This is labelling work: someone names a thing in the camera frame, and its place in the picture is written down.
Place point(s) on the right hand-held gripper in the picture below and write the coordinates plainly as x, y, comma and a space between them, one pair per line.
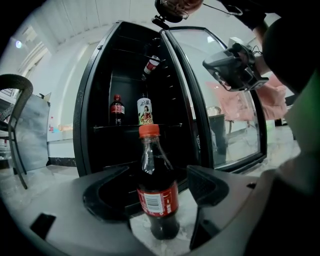
250, 80

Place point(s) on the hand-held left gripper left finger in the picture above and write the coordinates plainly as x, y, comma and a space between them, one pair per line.
70, 240

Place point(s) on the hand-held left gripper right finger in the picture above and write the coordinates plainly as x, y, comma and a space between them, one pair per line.
237, 205

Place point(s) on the cola bottle red cap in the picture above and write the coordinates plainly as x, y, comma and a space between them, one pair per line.
157, 180
117, 110

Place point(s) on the black display fridge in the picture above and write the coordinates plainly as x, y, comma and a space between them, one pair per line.
130, 82

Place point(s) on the person's right forearm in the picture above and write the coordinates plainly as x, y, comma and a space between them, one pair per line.
260, 35

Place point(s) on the glass fridge door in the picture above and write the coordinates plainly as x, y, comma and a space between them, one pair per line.
200, 107

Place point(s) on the pink quilted blanket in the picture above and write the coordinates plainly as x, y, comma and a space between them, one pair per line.
272, 100

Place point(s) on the person's dark top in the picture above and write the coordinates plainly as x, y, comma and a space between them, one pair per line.
287, 50

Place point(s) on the black trash bin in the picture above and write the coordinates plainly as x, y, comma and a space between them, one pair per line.
217, 135

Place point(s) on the person's head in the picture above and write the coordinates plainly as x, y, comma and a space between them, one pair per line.
192, 6

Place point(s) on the clear water bottle red label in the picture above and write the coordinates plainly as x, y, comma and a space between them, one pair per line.
151, 65

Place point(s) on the white label tea bottle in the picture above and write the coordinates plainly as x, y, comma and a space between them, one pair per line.
145, 110

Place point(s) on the grey metal panel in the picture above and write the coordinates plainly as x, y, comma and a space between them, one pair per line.
32, 130

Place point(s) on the cardboard box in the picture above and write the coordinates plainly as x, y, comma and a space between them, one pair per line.
46, 97

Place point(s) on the dark wicker chair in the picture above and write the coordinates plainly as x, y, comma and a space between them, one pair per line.
22, 85

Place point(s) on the round spot lamp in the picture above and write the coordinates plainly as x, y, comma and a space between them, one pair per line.
18, 44

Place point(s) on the black head camera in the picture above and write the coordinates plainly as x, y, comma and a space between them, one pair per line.
160, 21

